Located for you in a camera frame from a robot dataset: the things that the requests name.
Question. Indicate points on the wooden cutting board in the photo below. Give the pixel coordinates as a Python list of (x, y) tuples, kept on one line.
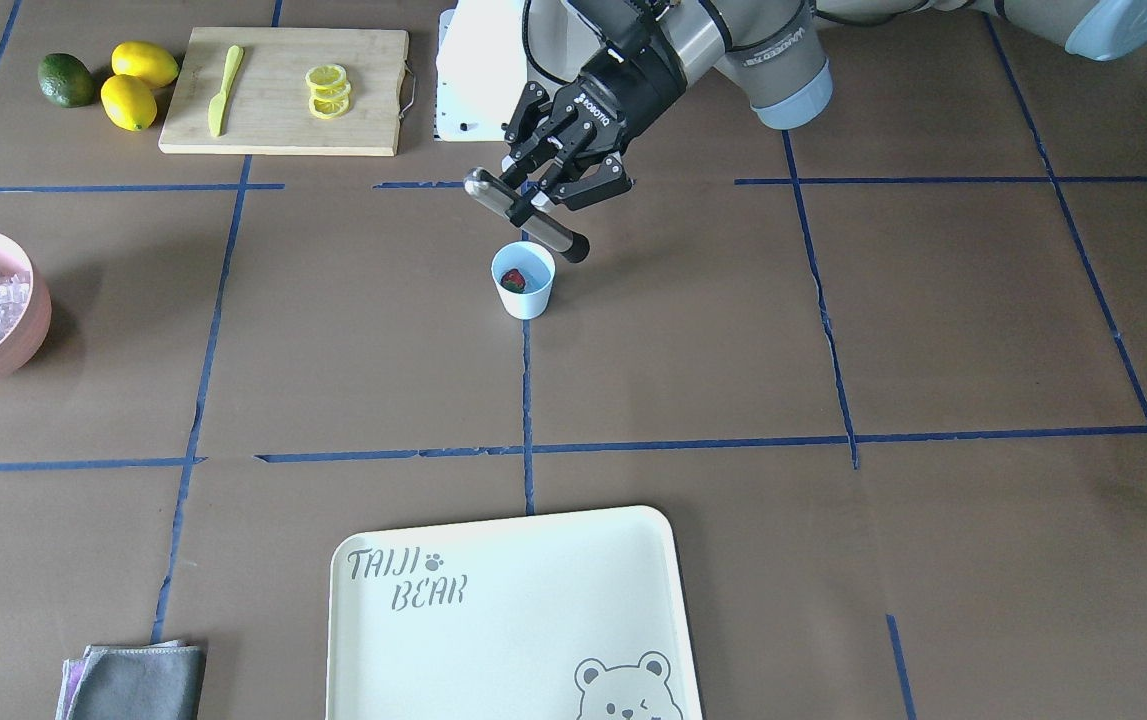
[(268, 112)]

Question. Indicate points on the yellow green plastic knife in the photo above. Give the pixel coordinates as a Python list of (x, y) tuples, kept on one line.
[(217, 105)]

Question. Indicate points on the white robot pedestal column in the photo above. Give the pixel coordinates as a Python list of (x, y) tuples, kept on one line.
[(488, 50)]

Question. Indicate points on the yellow lemon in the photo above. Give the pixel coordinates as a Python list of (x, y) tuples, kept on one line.
[(129, 103), (154, 65)]

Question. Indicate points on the light blue plastic cup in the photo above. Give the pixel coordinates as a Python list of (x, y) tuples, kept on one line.
[(540, 269)]

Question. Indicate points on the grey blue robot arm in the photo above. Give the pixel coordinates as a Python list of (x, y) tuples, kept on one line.
[(776, 52)]

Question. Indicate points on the dark folded cloth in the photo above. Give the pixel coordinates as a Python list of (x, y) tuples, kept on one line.
[(157, 681)]

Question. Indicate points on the beige plastic tray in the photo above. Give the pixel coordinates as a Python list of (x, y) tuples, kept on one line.
[(573, 615)]

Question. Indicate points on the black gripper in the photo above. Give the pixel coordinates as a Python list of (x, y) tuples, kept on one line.
[(630, 88)]

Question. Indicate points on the red strawberry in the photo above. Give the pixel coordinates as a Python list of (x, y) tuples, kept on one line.
[(513, 280)]

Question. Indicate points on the lemon slices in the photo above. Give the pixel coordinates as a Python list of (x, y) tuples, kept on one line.
[(329, 91)]

